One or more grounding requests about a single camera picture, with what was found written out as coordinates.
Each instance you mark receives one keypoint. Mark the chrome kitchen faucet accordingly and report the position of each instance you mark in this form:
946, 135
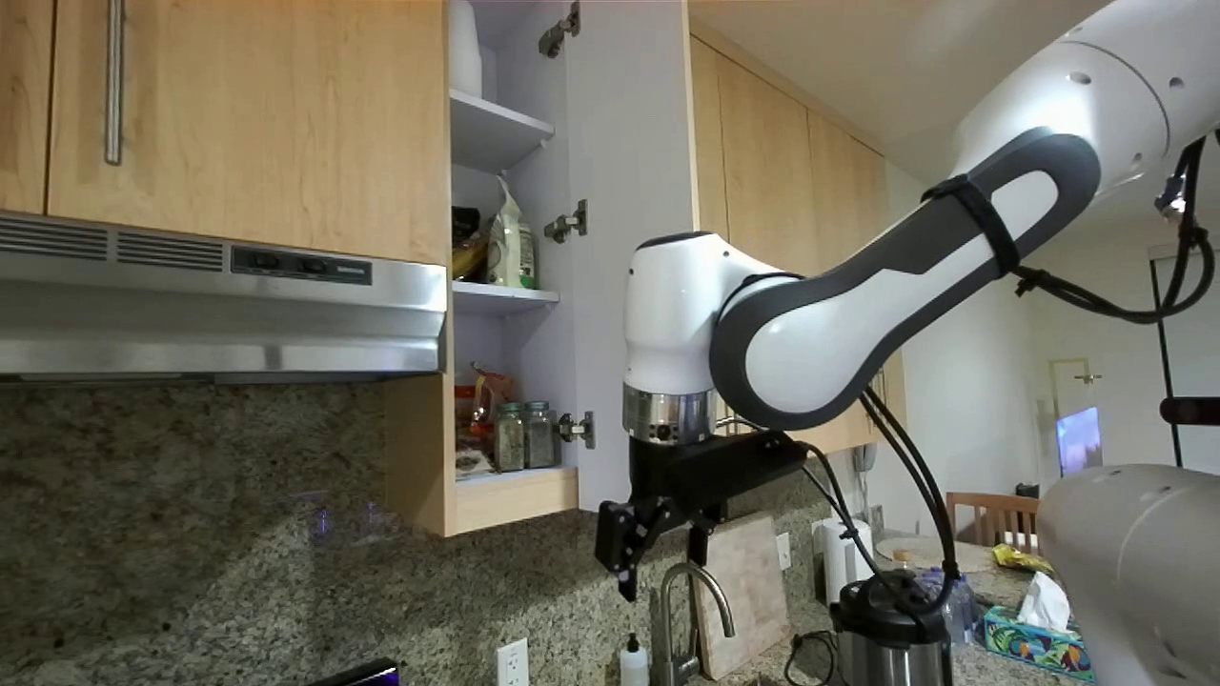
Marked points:
671, 612

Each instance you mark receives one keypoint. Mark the glass spice jar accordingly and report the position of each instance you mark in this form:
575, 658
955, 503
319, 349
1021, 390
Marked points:
541, 434

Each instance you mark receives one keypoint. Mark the white wall outlet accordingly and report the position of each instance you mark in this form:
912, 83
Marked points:
513, 666

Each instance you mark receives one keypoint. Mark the wood cabinet far door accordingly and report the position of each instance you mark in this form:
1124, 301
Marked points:
773, 172

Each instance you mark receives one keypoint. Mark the light wood cabinet door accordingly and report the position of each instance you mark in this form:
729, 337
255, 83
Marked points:
632, 164

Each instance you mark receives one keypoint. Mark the wood cabinet above hood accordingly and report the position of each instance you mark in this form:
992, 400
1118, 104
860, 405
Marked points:
303, 125

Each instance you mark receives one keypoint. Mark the stainless range hood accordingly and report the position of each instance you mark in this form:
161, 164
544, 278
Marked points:
128, 301

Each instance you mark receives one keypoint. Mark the teal tissue box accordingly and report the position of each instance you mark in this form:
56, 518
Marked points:
1037, 629

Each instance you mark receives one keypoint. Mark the food bag on shelf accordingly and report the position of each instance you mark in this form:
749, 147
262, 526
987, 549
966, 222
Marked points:
513, 246

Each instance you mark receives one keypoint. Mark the wooden chair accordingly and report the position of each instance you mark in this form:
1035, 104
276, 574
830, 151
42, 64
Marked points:
992, 518

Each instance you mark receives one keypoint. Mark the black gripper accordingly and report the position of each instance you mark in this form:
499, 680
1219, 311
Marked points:
683, 485

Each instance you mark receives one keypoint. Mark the white soap bottle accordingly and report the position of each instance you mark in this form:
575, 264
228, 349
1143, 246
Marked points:
636, 666

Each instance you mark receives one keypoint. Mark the white paper towel roll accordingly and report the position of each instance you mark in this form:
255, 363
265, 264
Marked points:
843, 554

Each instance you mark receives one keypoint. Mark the open cabinet shelves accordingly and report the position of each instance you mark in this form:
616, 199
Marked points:
491, 440

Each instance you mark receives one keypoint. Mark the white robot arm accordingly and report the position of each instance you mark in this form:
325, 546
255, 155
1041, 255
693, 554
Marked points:
729, 354

